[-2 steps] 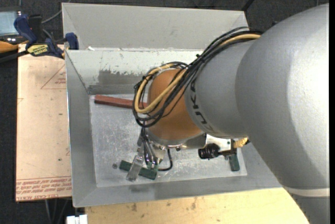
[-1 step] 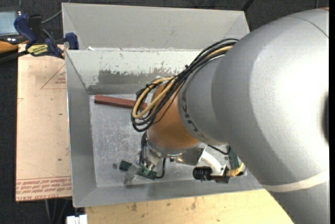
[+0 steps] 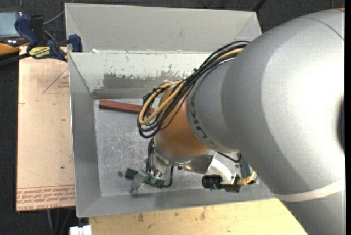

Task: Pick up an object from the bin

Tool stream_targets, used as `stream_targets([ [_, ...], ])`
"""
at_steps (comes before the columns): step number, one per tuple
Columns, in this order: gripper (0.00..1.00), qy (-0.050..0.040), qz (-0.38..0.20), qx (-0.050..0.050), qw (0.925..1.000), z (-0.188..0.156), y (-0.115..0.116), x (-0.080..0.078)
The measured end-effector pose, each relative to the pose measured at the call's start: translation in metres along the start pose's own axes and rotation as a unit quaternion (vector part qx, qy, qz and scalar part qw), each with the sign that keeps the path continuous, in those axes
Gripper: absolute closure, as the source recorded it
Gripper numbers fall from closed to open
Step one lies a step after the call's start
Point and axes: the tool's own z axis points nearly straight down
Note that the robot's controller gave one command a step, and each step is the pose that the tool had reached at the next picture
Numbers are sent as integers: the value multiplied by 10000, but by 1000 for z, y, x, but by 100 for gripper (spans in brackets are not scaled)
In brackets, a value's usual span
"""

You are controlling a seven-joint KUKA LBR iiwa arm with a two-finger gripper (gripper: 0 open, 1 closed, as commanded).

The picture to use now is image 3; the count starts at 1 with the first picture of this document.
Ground brown cardboard board red print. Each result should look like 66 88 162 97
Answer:
16 46 76 212

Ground black cylinder on white bracket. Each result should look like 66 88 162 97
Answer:
201 156 240 191

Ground grey metal bin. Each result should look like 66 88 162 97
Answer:
64 2 276 219

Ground dark green flat block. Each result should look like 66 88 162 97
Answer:
124 168 138 180

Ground red-brown flat block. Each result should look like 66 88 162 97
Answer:
98 99 155 115

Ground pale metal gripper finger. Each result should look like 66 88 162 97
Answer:
129 172 146 193

